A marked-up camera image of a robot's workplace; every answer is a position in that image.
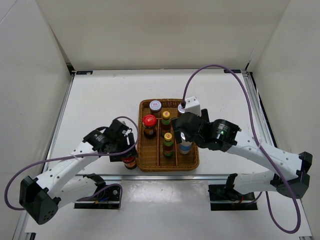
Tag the red-lid sauce jar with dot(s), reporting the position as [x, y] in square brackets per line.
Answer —
[130, 162]
[149, 122]

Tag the brown wicker divided basket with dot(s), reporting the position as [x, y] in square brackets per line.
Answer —
[151, 156]

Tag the silver-cap pepper shaker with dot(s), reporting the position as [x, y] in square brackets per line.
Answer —
[184, 146]

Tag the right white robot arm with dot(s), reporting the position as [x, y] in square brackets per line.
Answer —
[287, 173]

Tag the white-lid spice jar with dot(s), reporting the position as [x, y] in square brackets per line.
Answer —
[181, 109]
[155, 107]

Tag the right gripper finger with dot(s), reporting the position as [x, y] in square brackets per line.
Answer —
[177, 125]
[205, 115]

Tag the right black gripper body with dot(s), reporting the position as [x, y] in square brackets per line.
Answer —
[198, 141]

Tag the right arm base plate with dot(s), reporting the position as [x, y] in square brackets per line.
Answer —
[223, 197]

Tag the yellow-cap chili bottle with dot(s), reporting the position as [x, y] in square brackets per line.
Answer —
[165, 124]
[168, 145]

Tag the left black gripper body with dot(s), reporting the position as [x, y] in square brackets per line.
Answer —
[121, 145]

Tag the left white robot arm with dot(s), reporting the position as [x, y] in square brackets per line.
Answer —
[43, 195]

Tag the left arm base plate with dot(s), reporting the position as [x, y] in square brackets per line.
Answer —
[105, 197]

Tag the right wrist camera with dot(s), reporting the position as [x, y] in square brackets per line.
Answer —
[191, 105]

